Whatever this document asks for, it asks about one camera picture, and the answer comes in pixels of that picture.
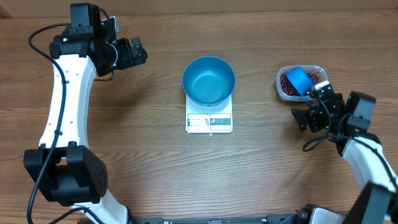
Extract blue plastic scoop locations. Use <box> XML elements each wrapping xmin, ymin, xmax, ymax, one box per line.
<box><xmin>286</xmin><ymin>67</ymin><xmax>313</xmax><ymax>108</ymax></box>

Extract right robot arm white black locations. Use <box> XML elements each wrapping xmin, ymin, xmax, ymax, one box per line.
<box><xmin>286</xmin><ymin>85</ymin><xmax>397</xmax><ymax>223</ymax></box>

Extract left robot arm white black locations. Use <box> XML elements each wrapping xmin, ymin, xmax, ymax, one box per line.
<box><xmin>23</xmin><ymin>3</ymin><xmax>147</xmax><ymax>223</ymax></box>

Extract blue bowl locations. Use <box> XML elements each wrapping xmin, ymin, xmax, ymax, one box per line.
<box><xmin>182</xmin><ymin>56</ymin><xmax>236</xmax><ymax>107</ymax></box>

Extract white kitchen scale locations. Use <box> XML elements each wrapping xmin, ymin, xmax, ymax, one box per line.
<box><xmin>185</xmin><ymin>96</ymin><xmax>233</xmax><ymax>134</ymax></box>

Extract clear plastic container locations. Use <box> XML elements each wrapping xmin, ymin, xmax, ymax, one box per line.
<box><xmin>276</xmin><ymin>65</ymin><xmax>328</xmax><ymax>102</ymax></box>

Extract red beans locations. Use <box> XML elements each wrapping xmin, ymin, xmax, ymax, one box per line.
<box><xmin>280</xmin><ymin>72</ymin><xmax>320</xmax><ymax>96</ymax></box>

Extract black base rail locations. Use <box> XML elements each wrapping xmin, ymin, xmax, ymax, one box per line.
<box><xmin>127</xmin><ymin>214</ymin><xmax>310</xmax><ymax>224</ymax></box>

